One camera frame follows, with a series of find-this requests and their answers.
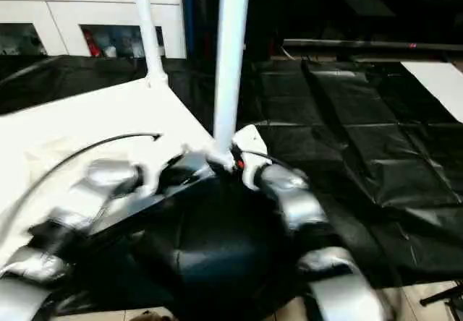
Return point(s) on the white plastic table top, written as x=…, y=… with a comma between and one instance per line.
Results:
x=87, y=118

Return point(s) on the black plastic mat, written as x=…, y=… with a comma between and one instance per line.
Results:
x=362, y=147

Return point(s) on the red bottle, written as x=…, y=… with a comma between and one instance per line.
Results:
x=90, y=44

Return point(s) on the black bar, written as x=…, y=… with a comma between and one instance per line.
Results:
x=369, y=45

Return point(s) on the white cabinet with glass doors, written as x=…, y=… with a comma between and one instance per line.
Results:
x=43, y=10

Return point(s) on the black stand foot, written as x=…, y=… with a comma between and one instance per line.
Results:
x=443, y=295

